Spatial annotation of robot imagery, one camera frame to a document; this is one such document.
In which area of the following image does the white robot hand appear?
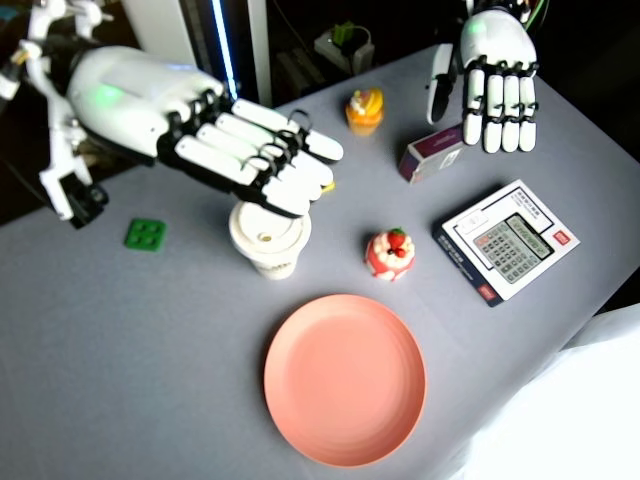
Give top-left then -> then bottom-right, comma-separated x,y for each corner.
425,10 -> 541,154
66,44 -> 346,220

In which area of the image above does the purple small box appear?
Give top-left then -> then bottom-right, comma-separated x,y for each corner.
398,124 -> 469,185

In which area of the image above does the white paper cup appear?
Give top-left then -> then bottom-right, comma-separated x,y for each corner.
228,199 -> 312,281

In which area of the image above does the calculator box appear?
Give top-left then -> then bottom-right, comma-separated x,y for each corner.
431,178 -> 582,308

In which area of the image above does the pink round plate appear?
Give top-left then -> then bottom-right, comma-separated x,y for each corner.
263,293 -> 428,469

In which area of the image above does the white pillar with blue light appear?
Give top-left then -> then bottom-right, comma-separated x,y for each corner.
119,0 -> 274,109

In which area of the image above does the green building block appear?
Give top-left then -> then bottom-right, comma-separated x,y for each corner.
123,217 -> 168,253

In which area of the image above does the orange fruit cake toy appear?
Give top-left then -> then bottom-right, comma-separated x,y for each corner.
344,87 -> 386,137

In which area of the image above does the grey power strip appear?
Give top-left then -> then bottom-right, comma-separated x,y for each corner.
313,20 -> 376,76

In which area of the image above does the strawberry cake toy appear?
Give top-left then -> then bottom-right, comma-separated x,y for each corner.
363,227 -> 417,282

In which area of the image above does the grey table cloth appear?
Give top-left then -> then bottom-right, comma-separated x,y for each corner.
0,43 -> 640,480

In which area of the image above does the white sheet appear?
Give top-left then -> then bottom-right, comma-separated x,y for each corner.
452,303 -> 640,480

